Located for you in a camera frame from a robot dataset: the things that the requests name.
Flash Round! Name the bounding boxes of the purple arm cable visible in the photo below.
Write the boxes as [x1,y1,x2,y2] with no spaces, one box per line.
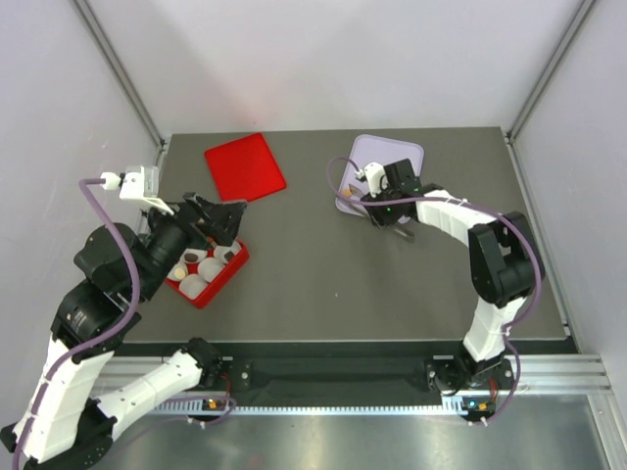
[326,156,546,427]
[12,178,236,466]

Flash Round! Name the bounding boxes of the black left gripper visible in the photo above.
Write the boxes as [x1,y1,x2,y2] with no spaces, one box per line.
[135,190,250,302]

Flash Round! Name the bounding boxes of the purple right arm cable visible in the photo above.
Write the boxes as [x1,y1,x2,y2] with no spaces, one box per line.
[326,156,546,427]

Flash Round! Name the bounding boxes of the red box lid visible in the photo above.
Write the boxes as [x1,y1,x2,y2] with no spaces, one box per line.
[204,133,287,202]

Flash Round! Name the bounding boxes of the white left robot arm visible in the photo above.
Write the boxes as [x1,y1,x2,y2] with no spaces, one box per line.
[1,193,247,469]

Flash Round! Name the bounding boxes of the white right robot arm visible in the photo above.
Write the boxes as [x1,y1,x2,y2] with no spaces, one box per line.
[356,160,544,388]

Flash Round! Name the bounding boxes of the lavender plastic tray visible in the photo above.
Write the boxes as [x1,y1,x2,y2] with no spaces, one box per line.
[335,134,424,216]

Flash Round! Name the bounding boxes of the red chocolate box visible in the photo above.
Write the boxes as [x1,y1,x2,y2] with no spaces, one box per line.
[166,239,250,309]

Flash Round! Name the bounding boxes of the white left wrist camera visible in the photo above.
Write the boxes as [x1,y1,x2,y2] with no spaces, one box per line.
[100,165,174,215]

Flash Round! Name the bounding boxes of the metal tongs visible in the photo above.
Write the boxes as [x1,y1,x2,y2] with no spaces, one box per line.
[347,184,414,242]

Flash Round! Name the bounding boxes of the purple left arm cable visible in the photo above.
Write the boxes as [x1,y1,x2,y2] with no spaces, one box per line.
[12,178,236,466]

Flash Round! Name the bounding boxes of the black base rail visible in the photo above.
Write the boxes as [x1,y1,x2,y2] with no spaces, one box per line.
[216,341,513,407]

